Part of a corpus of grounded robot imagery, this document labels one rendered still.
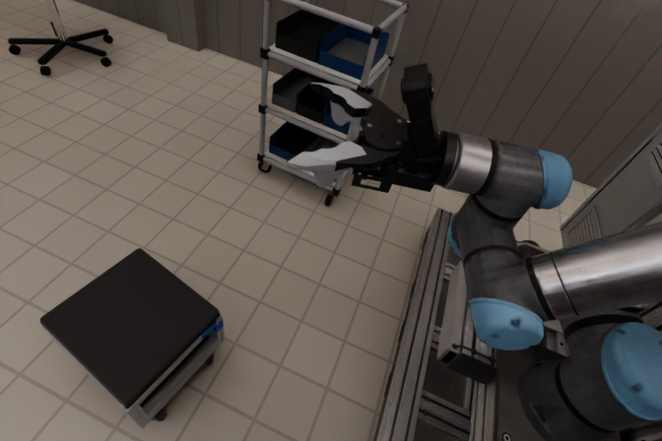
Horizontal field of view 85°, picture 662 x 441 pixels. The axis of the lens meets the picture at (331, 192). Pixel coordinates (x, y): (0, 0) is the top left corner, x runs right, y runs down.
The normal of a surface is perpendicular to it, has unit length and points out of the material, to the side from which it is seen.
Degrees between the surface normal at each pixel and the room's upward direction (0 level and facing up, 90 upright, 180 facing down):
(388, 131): 8
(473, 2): 90
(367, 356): 0
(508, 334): 90
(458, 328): 0
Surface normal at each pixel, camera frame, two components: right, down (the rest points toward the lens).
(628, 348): 0.15, -0.59
